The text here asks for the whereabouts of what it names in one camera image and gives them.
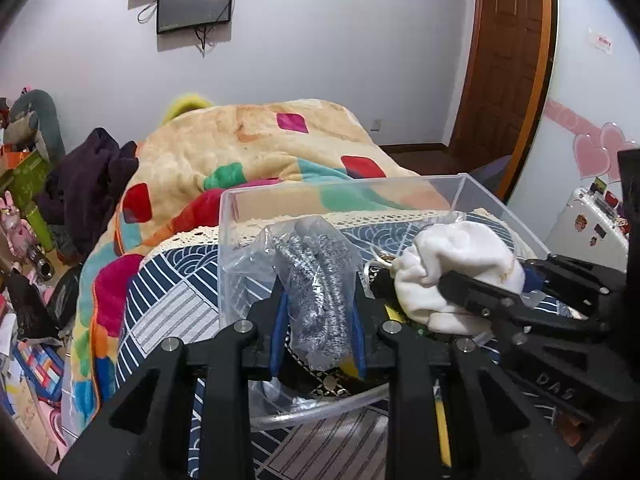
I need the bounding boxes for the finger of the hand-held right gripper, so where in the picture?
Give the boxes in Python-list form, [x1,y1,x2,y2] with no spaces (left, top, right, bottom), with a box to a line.
[524,253,627,319]
[439,270,616,342]

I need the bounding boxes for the pink heart wall stickers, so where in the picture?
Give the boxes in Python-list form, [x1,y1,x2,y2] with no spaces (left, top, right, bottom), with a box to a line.
[545,100,640,184]

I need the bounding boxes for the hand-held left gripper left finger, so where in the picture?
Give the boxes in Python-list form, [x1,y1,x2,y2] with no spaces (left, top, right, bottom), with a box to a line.
[59,275,291,480]

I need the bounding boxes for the yellow-green pillow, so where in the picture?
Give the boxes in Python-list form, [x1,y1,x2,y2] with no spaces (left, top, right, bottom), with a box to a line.
[160,92,214,126]

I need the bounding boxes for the green cardboard box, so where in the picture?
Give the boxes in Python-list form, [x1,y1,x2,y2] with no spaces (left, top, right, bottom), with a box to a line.
[0,151,54,211]

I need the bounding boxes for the pink bunny toy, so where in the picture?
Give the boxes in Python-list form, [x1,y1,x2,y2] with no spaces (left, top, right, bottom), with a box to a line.
[0,192,35,262]

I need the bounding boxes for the clear plastic storage box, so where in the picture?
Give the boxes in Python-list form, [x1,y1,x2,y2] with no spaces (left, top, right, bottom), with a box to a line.
[217,173,551,432]

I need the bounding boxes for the brown wooden door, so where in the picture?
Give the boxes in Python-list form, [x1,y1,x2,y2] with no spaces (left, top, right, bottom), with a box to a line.
[447,0,559,202]

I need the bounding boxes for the white wall label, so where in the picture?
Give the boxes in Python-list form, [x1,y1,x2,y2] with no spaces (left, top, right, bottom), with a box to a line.
[589,27,614,54]

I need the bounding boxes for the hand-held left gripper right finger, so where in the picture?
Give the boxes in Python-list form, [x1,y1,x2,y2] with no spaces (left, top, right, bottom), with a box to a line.
[350,272,584,480]

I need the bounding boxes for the colourful striped box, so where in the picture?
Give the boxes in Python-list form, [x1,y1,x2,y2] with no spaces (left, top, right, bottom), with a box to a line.
[12,339,67,404]

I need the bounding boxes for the grey plush toy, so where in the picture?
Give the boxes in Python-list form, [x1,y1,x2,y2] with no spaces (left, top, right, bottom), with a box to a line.
[6,90,67,162]

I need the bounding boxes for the blue patterned bed cover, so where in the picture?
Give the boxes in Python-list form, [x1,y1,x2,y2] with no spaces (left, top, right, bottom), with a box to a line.
[114,207,551,480]

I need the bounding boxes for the white soft cloth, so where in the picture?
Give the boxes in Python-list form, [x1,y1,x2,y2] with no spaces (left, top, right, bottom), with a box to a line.
[394,222,527,335]

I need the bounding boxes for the green bottle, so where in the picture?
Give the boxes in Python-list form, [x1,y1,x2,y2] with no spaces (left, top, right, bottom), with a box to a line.
[27,204,56,254]

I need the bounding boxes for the black hanging cable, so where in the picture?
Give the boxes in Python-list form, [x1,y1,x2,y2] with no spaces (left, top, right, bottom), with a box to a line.
[194,24,222,57]

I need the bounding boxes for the dark purple garment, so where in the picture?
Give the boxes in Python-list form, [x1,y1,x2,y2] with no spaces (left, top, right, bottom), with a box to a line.
[34,127,140,257]

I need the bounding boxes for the colourful patchwork blanket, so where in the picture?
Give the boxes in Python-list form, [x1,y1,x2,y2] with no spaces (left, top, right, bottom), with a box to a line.
[70,99,451,436]

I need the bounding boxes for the white stickered suitcase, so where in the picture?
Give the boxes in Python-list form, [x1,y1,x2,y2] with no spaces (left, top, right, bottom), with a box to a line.
[545,177,631,272]

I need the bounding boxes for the bagged grey speckled socks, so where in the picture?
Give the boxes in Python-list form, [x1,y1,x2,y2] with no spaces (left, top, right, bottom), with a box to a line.
[248,215,367,376]

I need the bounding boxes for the black bag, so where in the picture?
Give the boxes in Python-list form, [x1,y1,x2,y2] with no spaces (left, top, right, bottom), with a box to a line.
[5,262,84,342]

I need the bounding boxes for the small black wall monitor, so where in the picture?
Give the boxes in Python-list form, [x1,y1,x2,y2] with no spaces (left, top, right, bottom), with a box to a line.
[156,0,236,36]

